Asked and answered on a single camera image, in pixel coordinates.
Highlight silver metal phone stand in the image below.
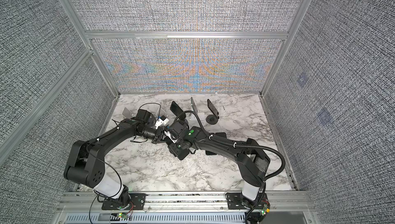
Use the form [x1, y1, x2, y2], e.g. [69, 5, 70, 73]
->
[189, 97, 199, 120]

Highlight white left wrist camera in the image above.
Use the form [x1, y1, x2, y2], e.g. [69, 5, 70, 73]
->
[155, 115, 169, 129]

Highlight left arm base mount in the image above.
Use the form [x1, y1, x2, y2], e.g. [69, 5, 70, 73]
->
[101, 193, 147, 211]

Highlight large black phone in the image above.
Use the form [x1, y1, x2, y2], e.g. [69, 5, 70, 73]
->
[214, 132, 227, 139]

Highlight black fabric phone stand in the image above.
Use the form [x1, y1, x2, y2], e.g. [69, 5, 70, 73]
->
[206, 99, 220, 125]

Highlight white leftmost phone stand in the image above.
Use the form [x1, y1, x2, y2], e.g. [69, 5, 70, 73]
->
[121, 107, 133, 119]

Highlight aluminium front rail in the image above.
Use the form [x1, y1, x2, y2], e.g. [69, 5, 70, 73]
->
[52, 191, 320, 224]

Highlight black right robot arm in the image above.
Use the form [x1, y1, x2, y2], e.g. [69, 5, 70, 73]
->
[164, 121, 271, 203]

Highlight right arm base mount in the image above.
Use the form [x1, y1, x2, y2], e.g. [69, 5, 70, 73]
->
[225, 192, 271, 215]

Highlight black corrugated cable conduit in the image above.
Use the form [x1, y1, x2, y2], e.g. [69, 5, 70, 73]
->
[172, 110, 286, 181]

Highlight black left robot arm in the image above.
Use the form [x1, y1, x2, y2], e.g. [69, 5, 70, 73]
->
[64, 109, 164, 209]

